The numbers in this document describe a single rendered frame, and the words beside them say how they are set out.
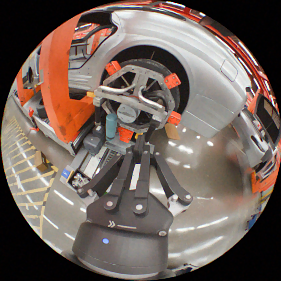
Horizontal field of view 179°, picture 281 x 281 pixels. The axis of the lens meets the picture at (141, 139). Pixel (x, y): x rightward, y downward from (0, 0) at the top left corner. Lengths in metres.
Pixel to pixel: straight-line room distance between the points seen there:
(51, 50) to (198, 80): 0.95
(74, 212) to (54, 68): 1.34
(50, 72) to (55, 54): 0.11
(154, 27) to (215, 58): 0.48
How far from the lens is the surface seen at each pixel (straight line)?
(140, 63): 0.73
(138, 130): 0.87
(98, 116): 0.64
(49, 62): 0.61
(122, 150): 1.25
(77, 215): 1.33
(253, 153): 2.58
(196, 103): 0.88
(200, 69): 0.81
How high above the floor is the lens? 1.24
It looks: 49 degrees down
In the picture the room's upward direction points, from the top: 24 degrees clockwise
